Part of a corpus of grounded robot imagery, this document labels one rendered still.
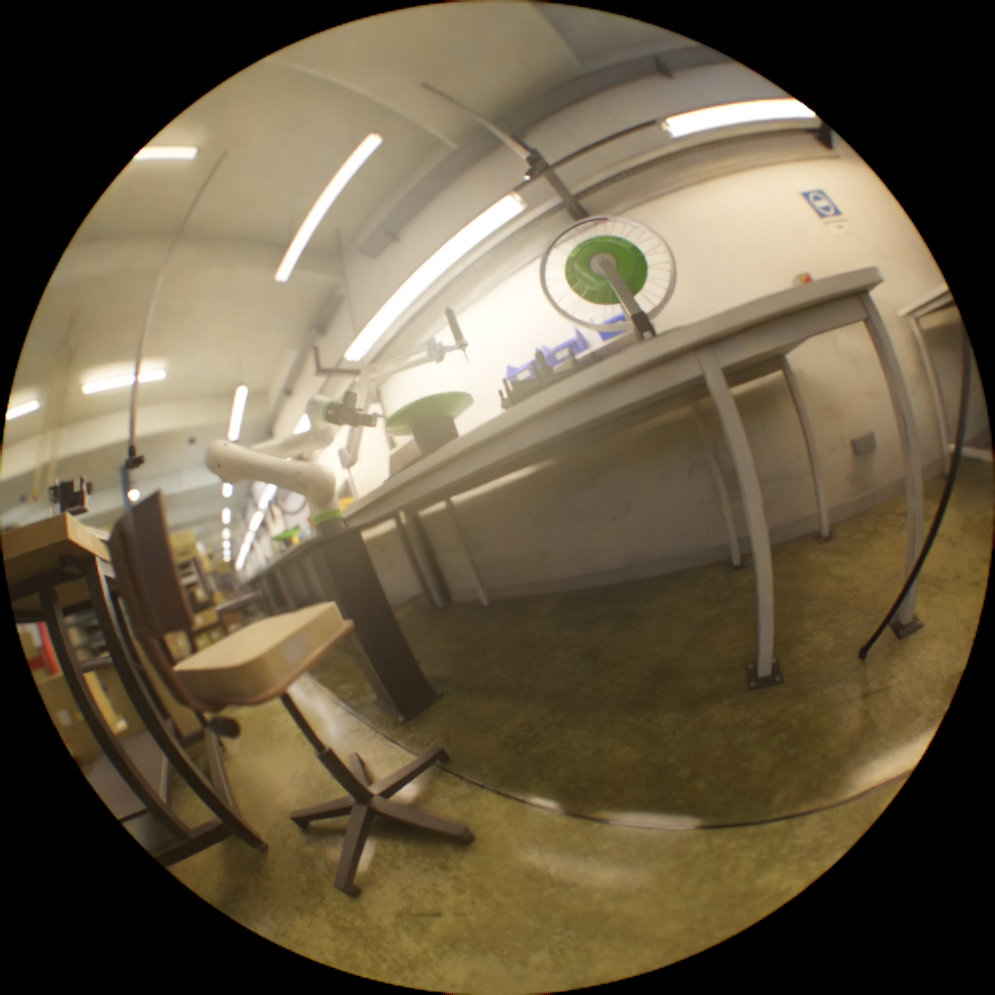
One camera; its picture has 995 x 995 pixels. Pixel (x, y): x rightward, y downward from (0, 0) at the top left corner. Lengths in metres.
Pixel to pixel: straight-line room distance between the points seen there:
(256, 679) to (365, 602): 0.75
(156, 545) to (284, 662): 0.28
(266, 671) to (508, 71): 3.51
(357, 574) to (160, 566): 0.84
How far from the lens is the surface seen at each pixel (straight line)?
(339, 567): 1.18
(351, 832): 0.95
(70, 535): 0.81
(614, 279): 1.08
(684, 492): 1.64
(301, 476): 1.08
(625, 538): 1.73
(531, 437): 0.79
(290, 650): 0.60
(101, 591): 1.00
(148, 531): 0.55
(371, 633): 1.23
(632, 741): 0.92
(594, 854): 0.77
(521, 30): 3.24
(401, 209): 3.16
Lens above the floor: 0.72
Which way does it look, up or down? level
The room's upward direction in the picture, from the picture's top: 20 degrees counter-clockwise
